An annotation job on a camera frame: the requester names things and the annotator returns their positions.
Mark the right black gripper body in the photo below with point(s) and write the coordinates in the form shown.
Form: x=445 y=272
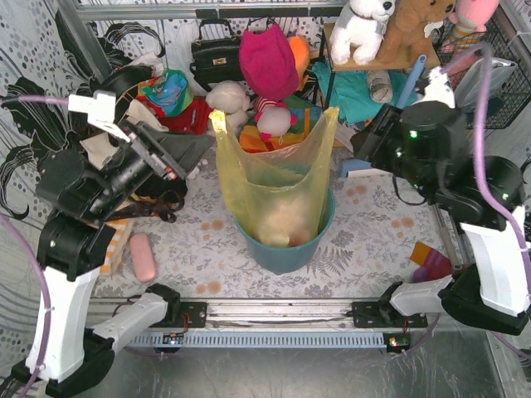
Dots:
x=369 y=146

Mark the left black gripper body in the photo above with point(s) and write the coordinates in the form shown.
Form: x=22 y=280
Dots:
x=157 y=152

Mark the yellow plastic trash bag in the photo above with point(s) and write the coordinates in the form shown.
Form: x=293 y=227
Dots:
x=277 y=197

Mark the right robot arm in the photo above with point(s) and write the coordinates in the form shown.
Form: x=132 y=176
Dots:
x=426 y=144

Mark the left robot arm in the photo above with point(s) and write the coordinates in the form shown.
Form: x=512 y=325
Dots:
x=69 y=356

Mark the cream canvas tote bag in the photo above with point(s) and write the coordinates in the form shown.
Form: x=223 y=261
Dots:
x=99 y=148

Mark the colourful printed bag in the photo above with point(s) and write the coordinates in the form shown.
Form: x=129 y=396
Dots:
x=167 y=95

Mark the rainbow striped bag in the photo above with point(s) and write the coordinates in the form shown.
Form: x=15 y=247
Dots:
x=307 y=116

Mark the magenta fuzzy bag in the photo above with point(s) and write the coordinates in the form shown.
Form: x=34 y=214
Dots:
x=268 y=64

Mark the teal plastic trash bin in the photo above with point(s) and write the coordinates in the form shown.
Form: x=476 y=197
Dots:
x=289 y=259

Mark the red cloth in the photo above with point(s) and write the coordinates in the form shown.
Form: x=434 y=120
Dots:
x=192 y=120

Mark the brown patterned handbag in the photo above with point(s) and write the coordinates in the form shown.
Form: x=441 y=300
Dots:
x=165 y=207

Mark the teal folded cloth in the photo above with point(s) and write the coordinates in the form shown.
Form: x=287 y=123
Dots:
x=351 y=93

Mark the orange checkered cloth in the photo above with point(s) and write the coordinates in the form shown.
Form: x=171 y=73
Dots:
x=113 y=259

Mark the cream plush sheep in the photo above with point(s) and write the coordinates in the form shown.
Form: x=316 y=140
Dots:
x=231 y=98

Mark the pink plush pig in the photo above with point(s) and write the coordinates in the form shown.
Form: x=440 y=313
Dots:
x=273 y=118

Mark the black leather handbag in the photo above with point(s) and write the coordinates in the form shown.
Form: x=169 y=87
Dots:
x=217 y=60

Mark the black metal shelf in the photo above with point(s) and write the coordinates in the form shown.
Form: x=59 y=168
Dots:
x=401 y=62

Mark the pink glasses case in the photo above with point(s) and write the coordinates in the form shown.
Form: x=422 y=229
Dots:
x=143 y=261

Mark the silver foil pouch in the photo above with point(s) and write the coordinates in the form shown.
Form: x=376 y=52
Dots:
x=467 y=91

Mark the brown plush bear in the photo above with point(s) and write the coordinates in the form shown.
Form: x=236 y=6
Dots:
x=410 y=27

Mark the white plush dog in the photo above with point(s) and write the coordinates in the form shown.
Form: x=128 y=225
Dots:
x=358 y=32

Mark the orange plush toy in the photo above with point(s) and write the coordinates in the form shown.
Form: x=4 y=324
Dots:
x=301 y=52

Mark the purple orange sock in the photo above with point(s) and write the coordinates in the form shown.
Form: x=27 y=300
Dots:
x=431 y=263

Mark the pink plush toy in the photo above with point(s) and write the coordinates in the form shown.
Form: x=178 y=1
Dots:
x=471 y=16

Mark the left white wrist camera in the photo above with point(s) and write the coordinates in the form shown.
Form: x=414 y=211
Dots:
x=100 y=111

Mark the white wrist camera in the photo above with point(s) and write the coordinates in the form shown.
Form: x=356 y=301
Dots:
x=100 y=111
x=435 y=87

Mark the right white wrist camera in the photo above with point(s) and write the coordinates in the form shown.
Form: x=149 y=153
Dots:
x=435 y=87

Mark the black wire basket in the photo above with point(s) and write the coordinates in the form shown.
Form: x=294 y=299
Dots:
x=504 y=106

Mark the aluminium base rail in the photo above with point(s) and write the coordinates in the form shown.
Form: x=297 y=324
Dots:
x=274 y=315

